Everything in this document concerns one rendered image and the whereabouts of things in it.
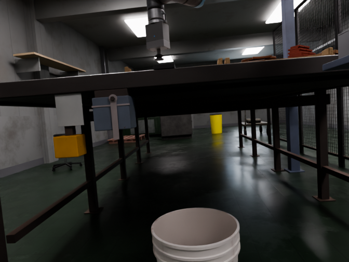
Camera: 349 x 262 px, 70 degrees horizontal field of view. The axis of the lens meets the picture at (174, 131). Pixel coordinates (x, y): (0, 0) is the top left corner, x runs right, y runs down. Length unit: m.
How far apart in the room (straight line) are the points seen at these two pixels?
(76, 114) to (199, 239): 0.68
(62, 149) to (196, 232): 0.61
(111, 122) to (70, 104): 0.18
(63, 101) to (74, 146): 0.17
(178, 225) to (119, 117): 0.48
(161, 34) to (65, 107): 0.49
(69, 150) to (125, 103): 0.27
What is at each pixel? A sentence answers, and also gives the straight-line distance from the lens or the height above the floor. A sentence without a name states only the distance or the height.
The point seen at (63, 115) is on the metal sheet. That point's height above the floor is 0.78.
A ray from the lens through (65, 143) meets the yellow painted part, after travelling 1.00.
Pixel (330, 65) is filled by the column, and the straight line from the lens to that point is 0.87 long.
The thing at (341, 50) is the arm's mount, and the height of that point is 0.91.
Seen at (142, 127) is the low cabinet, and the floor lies 0.37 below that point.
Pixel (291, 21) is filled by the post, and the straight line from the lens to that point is 3.24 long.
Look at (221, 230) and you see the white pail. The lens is 1.05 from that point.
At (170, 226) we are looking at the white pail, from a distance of 1.04.
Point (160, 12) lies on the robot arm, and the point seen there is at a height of 1.18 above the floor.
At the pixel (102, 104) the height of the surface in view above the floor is 0.80.
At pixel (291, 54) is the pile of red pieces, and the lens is 2.08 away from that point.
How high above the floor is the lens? 0.75
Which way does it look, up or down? 4 degrees down
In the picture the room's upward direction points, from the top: 4 degrees counter-clockwise
